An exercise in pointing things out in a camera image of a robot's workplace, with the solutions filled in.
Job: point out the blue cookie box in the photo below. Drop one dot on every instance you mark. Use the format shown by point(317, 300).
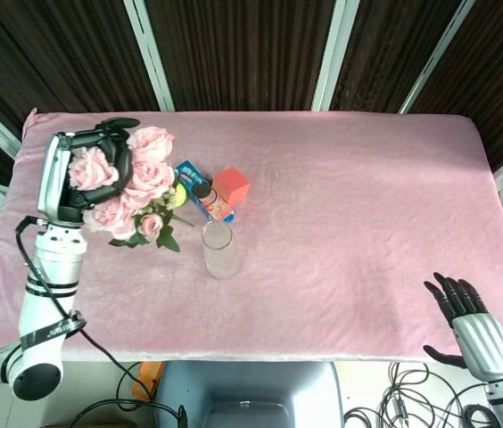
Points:
point(191, 174)

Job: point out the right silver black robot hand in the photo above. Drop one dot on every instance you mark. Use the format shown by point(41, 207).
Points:
point(485, 343)

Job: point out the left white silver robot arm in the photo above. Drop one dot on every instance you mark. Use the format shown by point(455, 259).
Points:
point(51, 267)

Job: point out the orange object under table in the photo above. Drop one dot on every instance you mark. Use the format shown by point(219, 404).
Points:
point(146, 379)

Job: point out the red block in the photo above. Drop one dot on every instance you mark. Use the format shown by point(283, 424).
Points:
point(231, 187)

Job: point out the clear glass cup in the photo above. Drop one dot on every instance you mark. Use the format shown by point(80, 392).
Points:
point(220, 258)

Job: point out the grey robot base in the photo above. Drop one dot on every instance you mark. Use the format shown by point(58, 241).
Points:
point(251, 392)

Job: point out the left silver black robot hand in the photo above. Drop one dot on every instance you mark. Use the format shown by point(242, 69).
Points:
point(51, 178)

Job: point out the yellow-green tennis ball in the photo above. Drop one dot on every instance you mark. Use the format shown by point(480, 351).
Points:
point(182, 196)

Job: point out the pink rose bouquet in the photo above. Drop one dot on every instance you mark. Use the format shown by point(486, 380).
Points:
point(146, 178)

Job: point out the pink plush tablecloth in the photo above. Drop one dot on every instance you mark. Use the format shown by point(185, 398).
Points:
point(345, 223)

